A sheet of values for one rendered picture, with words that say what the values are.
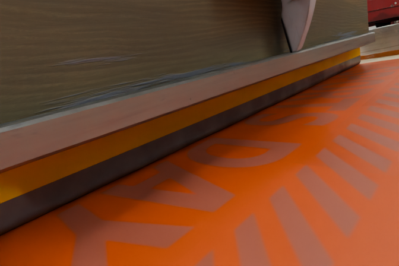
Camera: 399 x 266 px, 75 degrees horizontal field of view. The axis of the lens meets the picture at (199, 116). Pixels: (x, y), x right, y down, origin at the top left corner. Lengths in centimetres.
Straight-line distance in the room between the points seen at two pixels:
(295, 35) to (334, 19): 10
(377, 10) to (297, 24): 115
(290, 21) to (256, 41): 2
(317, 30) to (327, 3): 3
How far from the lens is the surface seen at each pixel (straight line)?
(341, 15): 28
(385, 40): 41
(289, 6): 17
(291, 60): 16
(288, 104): 19
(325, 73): 27
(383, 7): 133
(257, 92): 17
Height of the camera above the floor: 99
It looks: 11 degrees down
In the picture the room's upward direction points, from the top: 12 degrees counter-clockwise
